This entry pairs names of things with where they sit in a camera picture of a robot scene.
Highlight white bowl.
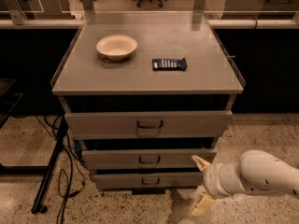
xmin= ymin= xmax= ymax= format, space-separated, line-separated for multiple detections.
xmin=96 ymin=35 xmax=137 ymax=61

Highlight grey drawer cabinet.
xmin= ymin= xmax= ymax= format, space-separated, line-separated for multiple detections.
xmin=50 ymin=10 xmax=246 ymax=196

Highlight grey top drawer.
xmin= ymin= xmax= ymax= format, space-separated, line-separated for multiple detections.
xmin=60 ymin=94 xmax=232 ymax=140

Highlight white horizontal rail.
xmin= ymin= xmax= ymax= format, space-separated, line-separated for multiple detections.
xmin=0 ymin=20 xmax=299 ymax=29

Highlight grey drawer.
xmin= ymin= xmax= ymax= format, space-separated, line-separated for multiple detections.
xmin=93 ymin=168 xmax=203 ymax=190
xmin=60 ymin=94 xmax=232 ymax=140
xmin=78 ymin=138 xmax=217 ymax=170

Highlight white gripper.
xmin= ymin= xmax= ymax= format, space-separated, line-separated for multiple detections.
xmin=191 ymin=155 xmax=242 ymax=217

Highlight black floor cables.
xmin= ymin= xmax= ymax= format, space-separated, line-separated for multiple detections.
xmin=34 ymin=114 xmax=88 ymax=224

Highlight black stand leg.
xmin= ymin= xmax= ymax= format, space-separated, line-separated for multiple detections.
xmin=31 ymin=118 xmax=68 ymax=214

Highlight dark blue snack packet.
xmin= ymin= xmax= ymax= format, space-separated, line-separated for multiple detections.
xmin=152 ymin=59 xmax=187 ymax=71

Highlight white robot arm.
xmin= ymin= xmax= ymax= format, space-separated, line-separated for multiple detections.
xmin=192 ymin=150 xmax=299 ymax=216

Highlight grey bottom drawer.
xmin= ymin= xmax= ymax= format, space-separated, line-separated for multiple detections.
xmin=93 ymin=168 xmax=203 ymax=190

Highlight dark side table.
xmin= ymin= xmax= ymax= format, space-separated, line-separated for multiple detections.
xmin=0 ymin=78 xmax=22 ymax=128

